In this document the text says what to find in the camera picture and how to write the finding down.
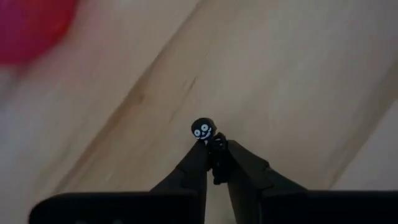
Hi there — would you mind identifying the pink plastic basin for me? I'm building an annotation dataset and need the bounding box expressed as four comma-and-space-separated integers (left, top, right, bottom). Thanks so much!
0, 0, 78, 66

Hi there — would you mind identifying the black toy block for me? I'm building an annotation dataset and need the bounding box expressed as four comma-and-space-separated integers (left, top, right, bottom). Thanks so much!
190, 117, 230, 186

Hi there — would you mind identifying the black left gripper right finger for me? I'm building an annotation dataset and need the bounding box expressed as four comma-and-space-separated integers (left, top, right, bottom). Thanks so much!
226, 139, 308, 224

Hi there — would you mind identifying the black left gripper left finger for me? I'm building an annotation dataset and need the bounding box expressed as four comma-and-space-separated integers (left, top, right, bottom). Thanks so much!
150, 141, 209, 224

